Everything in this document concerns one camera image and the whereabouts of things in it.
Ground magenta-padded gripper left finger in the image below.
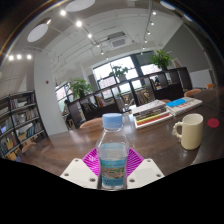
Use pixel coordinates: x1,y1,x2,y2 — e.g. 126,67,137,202
59,148,102,190

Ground small white-potted green plant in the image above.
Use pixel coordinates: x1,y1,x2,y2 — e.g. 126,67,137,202
109,65,129,83

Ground tall dark bookshelf unit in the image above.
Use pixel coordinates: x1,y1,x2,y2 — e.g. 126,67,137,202
0,90,48,161

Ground ceiling air conditioner unit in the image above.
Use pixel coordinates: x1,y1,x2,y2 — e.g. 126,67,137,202
107,31,129,50

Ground blue-covered white book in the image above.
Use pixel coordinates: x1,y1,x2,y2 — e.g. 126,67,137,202
165,96,203,117

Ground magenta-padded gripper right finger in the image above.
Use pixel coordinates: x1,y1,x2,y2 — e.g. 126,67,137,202
126,148,165,190

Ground orange chairs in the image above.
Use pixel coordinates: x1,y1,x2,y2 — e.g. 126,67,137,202
21,83,216,154

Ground tall potted green plant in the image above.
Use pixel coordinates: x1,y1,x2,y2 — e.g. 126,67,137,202
149,49,174,71

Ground ceiling lights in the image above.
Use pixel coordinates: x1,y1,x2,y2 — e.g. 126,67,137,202
8,0,194,62

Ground bushy potted green plant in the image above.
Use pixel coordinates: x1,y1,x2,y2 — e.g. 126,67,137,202
68,77,94,99

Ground cream ceramic mug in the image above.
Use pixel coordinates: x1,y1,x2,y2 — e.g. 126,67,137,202
172,113,204,151

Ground stack of books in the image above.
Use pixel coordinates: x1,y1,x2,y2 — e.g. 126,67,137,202
131,99,174,130

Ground low dark shelf unit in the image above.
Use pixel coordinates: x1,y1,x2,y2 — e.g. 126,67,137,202
66,66,193,129

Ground clear blue-capped water bottle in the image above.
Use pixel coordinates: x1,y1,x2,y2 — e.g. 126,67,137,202
95,112,130,191

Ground person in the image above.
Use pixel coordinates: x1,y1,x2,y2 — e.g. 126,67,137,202
61,103,75,129

